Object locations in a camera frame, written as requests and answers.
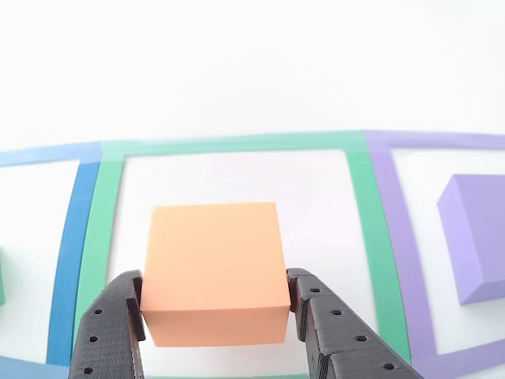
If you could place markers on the purple tape square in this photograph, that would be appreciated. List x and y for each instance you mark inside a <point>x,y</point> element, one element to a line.
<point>402,237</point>

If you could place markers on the green tape square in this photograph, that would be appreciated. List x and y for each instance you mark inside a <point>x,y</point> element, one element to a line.
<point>98,217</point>

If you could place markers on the green cube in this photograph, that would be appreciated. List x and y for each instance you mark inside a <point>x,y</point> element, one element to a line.
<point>2,284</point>

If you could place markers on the large purple block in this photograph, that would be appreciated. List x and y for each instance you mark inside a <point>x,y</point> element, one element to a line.
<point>477,237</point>

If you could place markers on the blue tape square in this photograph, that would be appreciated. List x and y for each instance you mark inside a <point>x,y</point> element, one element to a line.
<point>69,256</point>

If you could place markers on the orange block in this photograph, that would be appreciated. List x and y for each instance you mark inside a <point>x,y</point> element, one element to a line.
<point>213,256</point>

